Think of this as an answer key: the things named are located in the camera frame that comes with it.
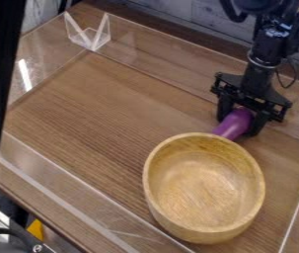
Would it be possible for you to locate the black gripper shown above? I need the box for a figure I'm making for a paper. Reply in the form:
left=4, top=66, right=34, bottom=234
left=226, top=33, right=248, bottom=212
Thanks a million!
left=209, top=72, right=292, bottom=136

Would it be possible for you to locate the purple toy eggplant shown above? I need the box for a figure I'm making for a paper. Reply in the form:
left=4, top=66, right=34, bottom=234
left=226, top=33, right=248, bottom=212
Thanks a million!
left=212, top=108, right=252, bottom=140

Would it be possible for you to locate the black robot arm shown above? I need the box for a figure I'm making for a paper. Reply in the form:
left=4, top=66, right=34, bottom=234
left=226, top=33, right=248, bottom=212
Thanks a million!
left=211, top=0, right=299, bottom=140

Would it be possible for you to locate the brown wooden bowl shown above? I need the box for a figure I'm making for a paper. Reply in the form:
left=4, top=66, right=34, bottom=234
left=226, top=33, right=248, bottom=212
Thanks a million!
left=143, top=132, right=266, bottom=244

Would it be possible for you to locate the yellow tag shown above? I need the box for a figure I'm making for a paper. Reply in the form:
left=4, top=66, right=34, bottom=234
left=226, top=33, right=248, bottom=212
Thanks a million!
left=26, top=219, right=44, bottom=240

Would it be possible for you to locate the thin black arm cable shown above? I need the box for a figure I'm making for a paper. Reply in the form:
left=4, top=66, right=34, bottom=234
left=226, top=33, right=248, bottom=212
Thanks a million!
left=274, top=57, right=298, bottom=89

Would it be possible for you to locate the clear acrylic corner bracket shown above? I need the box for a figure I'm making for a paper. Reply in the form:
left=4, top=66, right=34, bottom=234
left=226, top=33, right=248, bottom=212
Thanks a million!
left=63, top=12, right=111, bottom=52

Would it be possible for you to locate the clear acrylic front wall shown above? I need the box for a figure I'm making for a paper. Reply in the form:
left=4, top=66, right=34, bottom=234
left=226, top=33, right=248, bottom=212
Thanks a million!
left=0, top=133, right=195, bottom=253

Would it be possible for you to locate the black cable loop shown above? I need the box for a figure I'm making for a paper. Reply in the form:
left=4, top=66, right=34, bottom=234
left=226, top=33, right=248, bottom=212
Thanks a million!
left=0, top=226, right=37, bottom=253

